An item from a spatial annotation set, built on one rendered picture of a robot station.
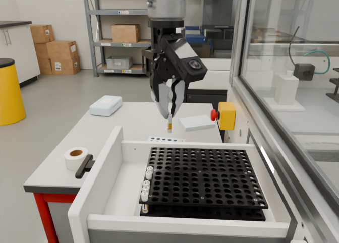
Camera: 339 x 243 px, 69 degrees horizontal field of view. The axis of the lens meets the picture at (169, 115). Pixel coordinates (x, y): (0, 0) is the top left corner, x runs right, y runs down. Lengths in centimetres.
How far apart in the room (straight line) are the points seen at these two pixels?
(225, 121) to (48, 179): 55
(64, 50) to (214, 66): 383
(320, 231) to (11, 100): 297
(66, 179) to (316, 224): 61
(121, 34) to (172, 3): 385
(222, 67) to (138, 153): 75
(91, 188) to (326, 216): 34
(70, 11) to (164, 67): 463
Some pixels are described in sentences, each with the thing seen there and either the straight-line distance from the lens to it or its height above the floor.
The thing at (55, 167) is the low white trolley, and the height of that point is 76.
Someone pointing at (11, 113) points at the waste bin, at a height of 12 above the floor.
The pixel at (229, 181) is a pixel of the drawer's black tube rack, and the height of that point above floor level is 90.
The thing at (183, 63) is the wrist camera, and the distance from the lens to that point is 45.
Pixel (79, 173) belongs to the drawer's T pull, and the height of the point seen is 91.
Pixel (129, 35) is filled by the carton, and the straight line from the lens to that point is 430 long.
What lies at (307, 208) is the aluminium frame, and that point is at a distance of 38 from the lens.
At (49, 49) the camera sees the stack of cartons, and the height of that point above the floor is 45.
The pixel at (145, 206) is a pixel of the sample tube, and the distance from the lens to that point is 46.
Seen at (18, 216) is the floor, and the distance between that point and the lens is 190.
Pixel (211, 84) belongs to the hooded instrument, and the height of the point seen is 83.
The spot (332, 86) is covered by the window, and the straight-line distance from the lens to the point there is 37.
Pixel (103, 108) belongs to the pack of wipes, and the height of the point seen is 80.
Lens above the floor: 122
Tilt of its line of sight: 25 degrees down
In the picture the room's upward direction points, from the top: straight up
